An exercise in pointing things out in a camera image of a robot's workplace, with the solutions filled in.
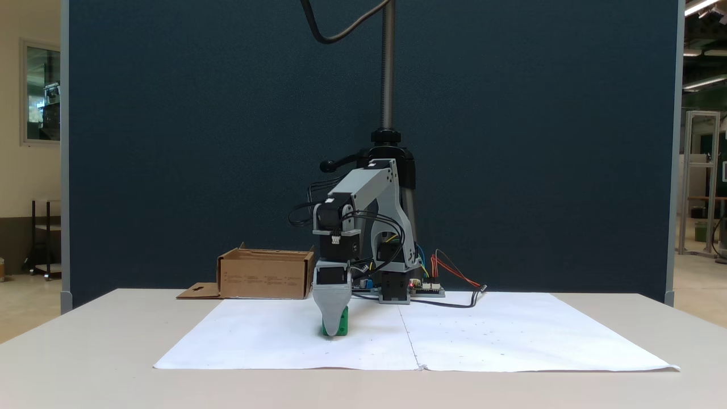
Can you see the framed window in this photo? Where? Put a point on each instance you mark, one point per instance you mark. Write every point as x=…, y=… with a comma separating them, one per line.
x=42, y=96

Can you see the white paper sheet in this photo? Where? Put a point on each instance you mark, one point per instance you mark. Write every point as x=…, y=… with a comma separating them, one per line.
x=511, y=335

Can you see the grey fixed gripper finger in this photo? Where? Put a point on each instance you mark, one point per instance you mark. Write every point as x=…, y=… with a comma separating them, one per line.
x=332, y=307

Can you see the threaded metal stand pole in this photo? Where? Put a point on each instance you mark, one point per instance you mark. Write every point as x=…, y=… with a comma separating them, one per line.
x=388, y=68

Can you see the fluorescent ceiling light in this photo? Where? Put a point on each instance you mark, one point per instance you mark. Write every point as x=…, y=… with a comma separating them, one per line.
x=700, y=6
x=704, y=83

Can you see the brown cardboard box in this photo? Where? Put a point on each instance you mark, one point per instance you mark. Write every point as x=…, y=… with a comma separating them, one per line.
x=261, y=278

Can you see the green die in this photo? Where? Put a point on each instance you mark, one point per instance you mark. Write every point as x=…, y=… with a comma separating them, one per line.
x=344, y=324

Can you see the blue circuit board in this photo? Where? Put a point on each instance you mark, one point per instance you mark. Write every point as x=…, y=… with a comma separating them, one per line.
x=366, y=283

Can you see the aluminium frame rack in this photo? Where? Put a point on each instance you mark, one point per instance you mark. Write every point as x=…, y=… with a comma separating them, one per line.
x=688, y=170

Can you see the dark blue partition panel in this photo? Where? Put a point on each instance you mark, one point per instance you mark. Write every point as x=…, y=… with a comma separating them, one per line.
x=199, y=142

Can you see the black metal shelf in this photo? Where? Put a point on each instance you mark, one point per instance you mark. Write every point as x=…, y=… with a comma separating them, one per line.
x=47, y=244

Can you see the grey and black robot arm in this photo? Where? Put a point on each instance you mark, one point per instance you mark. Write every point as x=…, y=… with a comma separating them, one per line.
x=377, y=187

